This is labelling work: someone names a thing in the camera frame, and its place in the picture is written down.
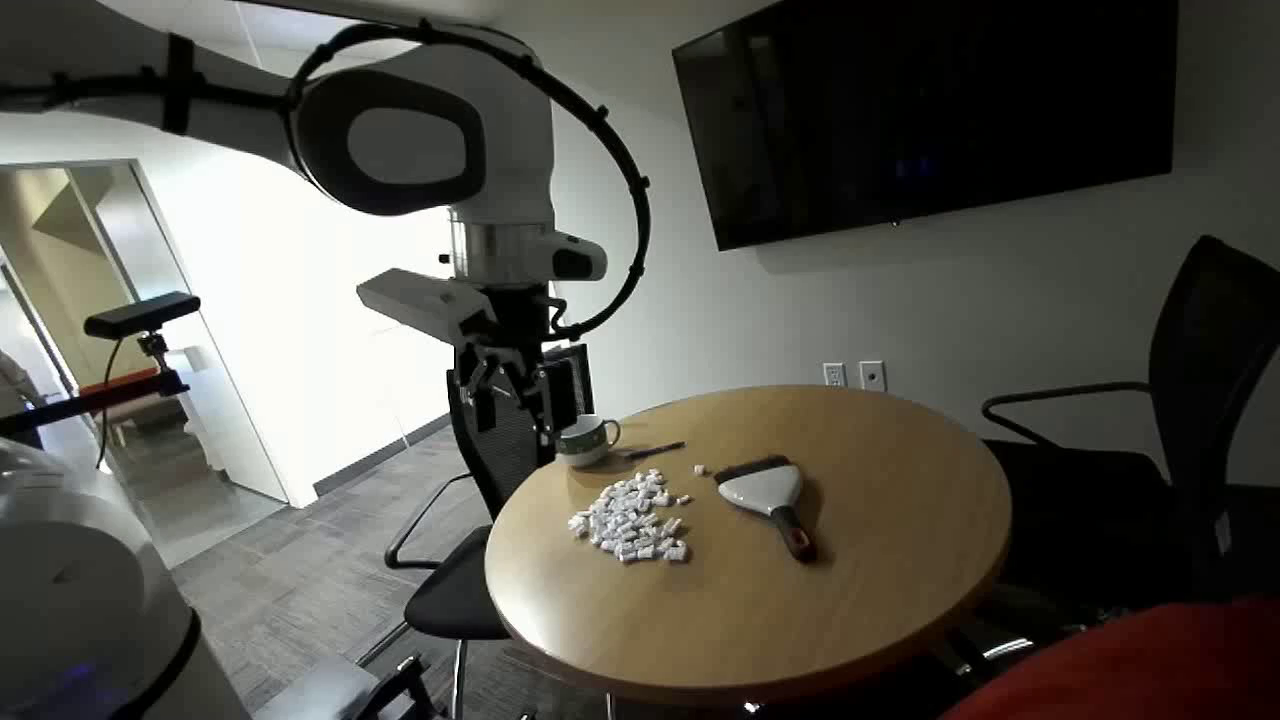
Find pile of white paper pieces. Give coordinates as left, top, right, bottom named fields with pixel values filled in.
left=564, top=468, right=694, bottom=568

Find black stereo camera on stand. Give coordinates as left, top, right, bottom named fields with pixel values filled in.
left=79, top=287, right=209, bottom=345

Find white hand brush black bristles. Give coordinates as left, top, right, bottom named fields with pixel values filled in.
left=711, top=452, right=820, bottom=566

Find black mesh office chair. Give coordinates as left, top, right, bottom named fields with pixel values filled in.
left=378, top=338, right=598, bottom=720
left=976, top=233, right=1280, bottom=631

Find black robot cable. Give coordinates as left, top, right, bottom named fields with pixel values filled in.
left=0, top=18, right=656, bottom=345

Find black wall mounted television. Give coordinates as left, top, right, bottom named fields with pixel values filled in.
left=668, top=0, right=1184, bottom=256

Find orange handled bar clamp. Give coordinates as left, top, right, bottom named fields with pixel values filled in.
left=0, top=365, right=193, bottom=445

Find white green ceramic cup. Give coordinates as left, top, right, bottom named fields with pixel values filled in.
left=550, top=413, right=629, bottom=474

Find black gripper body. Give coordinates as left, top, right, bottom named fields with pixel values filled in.
left=464, top=282, right=554, bottom=372

